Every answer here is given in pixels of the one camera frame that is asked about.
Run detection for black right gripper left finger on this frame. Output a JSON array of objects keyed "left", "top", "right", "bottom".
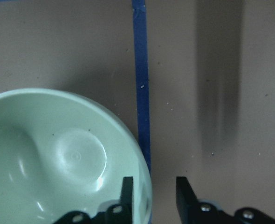
[{"left": 55, "top": 176, "right": 133, "bottom": 224}]

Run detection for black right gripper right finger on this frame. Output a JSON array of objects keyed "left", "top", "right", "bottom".
[{"left": 176, "top": 176, "right": 275, "bottom": 224}]

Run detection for green plastic bowl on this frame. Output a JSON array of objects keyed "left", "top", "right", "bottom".
[{"left": 0, "top": 89, "right": 152, "bottom": 224}]

